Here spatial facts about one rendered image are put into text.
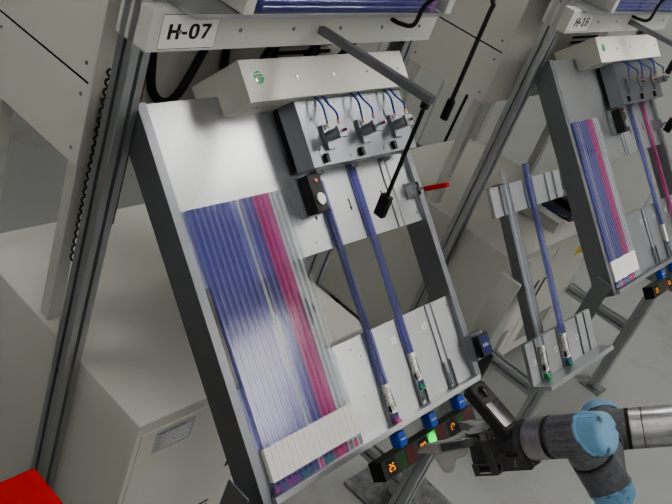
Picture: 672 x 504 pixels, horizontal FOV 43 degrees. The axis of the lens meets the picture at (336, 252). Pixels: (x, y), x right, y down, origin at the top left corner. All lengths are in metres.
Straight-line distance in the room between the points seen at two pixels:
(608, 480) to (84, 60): 1.15
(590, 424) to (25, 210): 2.38
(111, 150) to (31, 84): 0.31
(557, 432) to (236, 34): 0.86
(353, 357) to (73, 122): 0.69
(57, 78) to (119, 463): 0.75
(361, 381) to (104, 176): 0.63
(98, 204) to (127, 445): 0.49
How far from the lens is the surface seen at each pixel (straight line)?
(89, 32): 1.56
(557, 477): 3.06
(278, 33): 1.56
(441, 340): 1.90
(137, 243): 2.16
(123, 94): 1.44
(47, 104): 1.70
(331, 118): 1.71
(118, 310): 1.94
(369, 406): 1.70
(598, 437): 1.48
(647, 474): 3.34
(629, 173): 4.52
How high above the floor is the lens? 1.82
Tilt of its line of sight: 30 degrees down
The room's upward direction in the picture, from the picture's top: 22 degrees clockwise
